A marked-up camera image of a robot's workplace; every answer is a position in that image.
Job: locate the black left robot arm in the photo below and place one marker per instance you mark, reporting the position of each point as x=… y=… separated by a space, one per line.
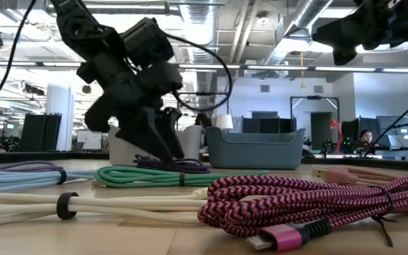
x=80 y=25

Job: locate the whiteboard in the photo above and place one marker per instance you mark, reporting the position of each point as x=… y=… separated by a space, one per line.
x=90 y=140

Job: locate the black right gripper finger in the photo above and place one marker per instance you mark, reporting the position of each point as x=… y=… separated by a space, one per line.
x=344 y=57
x=345 y=33

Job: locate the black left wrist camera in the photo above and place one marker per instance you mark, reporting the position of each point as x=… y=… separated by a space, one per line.
x=147 y=42

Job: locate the teal plastic bin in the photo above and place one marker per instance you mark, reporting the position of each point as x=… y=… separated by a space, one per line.
x=255 y=150

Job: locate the white lamp shade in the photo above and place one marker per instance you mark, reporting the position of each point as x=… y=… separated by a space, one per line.
x=224 y=121

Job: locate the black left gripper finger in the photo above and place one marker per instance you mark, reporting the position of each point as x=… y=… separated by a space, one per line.
x=147 y=134
x=174 y=124

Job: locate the person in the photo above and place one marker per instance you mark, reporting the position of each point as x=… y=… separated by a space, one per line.
x=203 y=119
x=365 y=138

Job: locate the black room partition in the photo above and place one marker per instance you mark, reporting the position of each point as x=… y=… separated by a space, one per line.
x=41 y=132

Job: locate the red ribbon object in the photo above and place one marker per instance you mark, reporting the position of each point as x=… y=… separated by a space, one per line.
x=336 y=131

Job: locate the black background stand frame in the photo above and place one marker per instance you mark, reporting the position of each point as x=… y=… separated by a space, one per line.
x=314 y=97

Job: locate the grey plastic bin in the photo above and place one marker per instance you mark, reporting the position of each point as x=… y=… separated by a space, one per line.
x=190 y=145

